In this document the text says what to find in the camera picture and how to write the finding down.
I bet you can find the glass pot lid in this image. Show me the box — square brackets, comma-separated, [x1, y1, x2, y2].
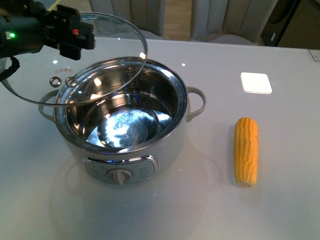
[0, 12, 148, 107]

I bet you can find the yellow corn cob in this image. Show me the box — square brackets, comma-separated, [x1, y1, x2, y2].
[233, 117, 259, 188]

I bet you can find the right beige upholstered chair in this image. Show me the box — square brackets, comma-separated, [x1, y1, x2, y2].
[190, 0, 277, 46]

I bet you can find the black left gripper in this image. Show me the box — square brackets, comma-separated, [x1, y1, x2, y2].
[42, 4, 95, 61]

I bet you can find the beige upholstered chair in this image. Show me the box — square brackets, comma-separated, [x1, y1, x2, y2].
[190, 0, 277, 46]
[89, 0, 166, 40]

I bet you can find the white electric cooking pot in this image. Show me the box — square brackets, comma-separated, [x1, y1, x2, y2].
[38, 59, 206, 185]

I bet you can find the label sticker on table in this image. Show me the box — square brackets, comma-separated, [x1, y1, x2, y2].
[308, 49, 320, 62]

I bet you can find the left beige upholstered chair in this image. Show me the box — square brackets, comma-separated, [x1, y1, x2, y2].
[89, 0, 166, 40]

